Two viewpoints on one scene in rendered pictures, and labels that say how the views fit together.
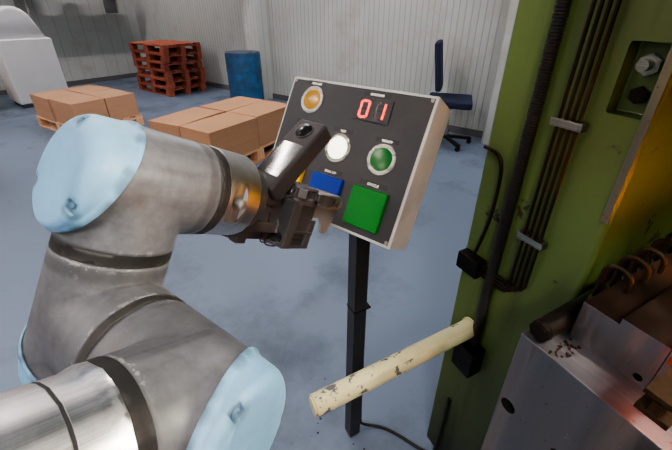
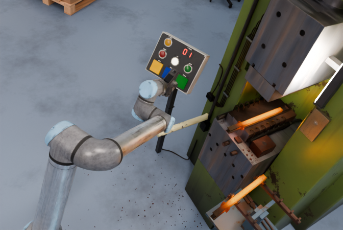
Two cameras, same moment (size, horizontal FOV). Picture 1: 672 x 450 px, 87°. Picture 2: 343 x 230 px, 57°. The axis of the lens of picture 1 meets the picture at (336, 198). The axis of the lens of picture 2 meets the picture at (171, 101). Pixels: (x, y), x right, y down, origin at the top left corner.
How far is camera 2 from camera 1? 1.41 m
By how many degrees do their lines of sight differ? 20
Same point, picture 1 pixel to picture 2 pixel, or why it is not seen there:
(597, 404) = (224, 132)
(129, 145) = (156, 87)
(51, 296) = (142, 106)
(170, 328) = (161, 112)
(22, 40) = not seen: outside the picture
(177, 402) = (167, 120)
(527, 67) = (231, 48)
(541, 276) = (227, 104)
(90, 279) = (148, 105)
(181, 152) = (159, 85)
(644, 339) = (235, 120)
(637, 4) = not seen: hidden behind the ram
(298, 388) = not seen: hidden behind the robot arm
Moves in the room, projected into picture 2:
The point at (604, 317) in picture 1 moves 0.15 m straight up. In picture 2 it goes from (230, 116) to (238, 99)
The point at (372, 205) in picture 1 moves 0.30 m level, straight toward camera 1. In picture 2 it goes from (183, 82) to (181, 116)
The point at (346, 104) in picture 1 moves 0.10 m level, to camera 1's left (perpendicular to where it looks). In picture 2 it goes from (179, 48) to (164, 46)
